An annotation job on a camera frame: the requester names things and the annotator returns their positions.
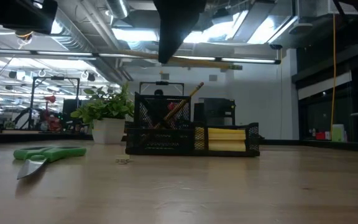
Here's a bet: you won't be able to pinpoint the black mesh desk organizer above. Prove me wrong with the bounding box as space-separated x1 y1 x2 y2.
125 91 260 157

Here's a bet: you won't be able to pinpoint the long linear ceiling light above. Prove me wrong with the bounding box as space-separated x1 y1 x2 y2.
0 48 282 65

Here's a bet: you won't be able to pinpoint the beige binder clip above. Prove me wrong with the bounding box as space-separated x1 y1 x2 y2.
115 154 131 165

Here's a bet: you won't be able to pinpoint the yellow cable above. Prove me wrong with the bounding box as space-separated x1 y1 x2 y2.
331 14 337 133

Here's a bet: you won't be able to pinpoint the yellow pencil pink eraser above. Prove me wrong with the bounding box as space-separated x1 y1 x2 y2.
119 49 244 71
152 82 205 130

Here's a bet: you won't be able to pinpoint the yellow sticky note pad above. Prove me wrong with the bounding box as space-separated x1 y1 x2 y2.
195 127 247 141
195 139 247 153

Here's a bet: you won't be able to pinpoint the black cabinet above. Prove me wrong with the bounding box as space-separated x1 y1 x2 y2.
193 97 236 126

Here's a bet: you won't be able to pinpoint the black camera stand frame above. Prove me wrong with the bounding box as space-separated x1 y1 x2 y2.
139 81 185 96

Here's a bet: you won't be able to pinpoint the green plant white pot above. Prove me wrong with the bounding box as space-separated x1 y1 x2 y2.
70 82 135 145

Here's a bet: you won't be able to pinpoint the black rig frame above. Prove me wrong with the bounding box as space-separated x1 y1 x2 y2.
29 76 81 130

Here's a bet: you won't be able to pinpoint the green-handled scissors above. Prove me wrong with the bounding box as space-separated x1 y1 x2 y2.
13 146 88 180

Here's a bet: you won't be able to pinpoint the red machine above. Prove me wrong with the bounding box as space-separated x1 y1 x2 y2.
40 95 62 131

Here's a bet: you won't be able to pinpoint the pale green box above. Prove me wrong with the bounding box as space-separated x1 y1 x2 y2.
332 123 347 142

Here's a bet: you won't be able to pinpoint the black aluminium table frame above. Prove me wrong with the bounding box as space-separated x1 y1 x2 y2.
0 130 358 154

